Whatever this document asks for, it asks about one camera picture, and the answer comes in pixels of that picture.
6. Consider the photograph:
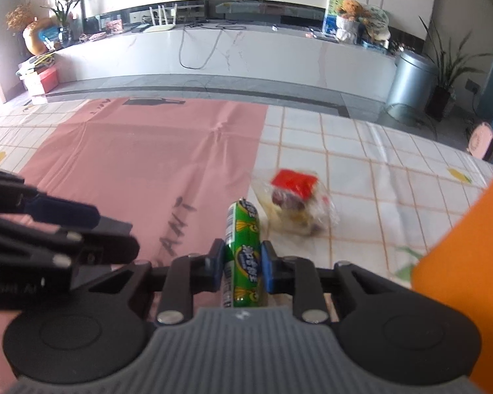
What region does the silver trash bin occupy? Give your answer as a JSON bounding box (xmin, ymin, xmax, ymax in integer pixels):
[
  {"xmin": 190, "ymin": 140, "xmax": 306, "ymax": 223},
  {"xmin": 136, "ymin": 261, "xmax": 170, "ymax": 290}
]
[{"xmin": 386, "ymin": 50, "xmax": 438, "ymax": 111}]

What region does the orange vase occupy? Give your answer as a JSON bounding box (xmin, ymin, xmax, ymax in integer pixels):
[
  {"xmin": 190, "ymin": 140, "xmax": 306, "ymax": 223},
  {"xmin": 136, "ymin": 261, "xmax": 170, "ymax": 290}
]
[{"xmin": 22, "ymin": 18, "xmax": 54, "ymax": 56}]

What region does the black cable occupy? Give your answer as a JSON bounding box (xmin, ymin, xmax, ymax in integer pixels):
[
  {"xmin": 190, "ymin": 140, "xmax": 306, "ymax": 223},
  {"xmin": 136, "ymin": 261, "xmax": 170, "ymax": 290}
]
[{"xmin": 177, "ymin": 22, "xmax": 247, "ymax": 71}]

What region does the red storage box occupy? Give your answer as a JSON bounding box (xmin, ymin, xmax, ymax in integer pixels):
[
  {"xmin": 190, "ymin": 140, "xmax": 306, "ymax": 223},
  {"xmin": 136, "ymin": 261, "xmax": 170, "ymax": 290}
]
[{"xmin": 23, "ymin": 67, "xmax": 59, "ymax": 96}]

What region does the teddy bear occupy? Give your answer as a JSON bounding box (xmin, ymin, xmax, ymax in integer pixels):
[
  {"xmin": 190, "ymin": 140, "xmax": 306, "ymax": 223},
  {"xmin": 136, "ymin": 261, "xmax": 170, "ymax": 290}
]
[{"xmin": 336, "ymin": 0, "xmax": 370, "ymax": 45}]

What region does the orange cardboard box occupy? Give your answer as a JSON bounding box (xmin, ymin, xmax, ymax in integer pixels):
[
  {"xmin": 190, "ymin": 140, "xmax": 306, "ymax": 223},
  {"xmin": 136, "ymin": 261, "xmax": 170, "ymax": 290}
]
[{"xmin": 411, "ymin": 182, "xmax": 493, "ymax": 393}]

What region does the plant in glass vase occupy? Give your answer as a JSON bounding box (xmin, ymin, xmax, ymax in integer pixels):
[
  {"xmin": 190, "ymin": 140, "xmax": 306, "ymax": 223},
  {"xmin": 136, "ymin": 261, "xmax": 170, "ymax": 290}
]
[{"xmin": 42, "ymin": 0, "xmax": 82, "ymax": 47}]

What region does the green sausage stick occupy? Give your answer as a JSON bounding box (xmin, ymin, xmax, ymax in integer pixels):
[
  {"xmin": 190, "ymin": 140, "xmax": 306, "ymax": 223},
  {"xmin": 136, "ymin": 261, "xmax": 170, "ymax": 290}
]
[{"xmin": 223, "ymin": 198, "xmax": 262, "ymax": 308}]

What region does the pink small heater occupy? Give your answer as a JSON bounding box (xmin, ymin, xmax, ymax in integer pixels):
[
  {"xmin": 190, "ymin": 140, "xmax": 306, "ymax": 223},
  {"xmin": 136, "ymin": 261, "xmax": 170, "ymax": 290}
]
[{"xmin": 467, "ymin": 122, "xmax": 493, "ymax": 162}]

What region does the white router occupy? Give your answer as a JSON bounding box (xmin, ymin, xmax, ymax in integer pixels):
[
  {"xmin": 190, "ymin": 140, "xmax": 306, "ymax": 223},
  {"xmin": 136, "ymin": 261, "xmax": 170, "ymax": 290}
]
[{"xmin": 144, "ymin": 4, "xmax": 178, "ymax": 33}]

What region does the potted floor plant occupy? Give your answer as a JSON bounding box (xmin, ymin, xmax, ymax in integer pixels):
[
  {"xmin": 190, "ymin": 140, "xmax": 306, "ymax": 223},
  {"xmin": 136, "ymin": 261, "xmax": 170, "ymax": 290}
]
[{"xmin": 419, "ymin": 17, "xmax": 493, "ymax": 122}]

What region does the clear pastry red label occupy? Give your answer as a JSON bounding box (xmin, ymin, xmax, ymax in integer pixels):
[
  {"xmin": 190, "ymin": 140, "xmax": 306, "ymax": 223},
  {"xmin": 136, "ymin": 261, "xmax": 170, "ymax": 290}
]
[{"xmin": 251, "ymin": 168, "xmax": 339, "ymax": 236}]

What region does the white tv cabinet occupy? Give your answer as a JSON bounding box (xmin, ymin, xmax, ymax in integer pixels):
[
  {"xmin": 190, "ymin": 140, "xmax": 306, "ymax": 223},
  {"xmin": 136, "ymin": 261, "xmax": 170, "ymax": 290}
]
[{"xmin": 54, "ymin": 25, "xmax": 396, "ymax": 101}]

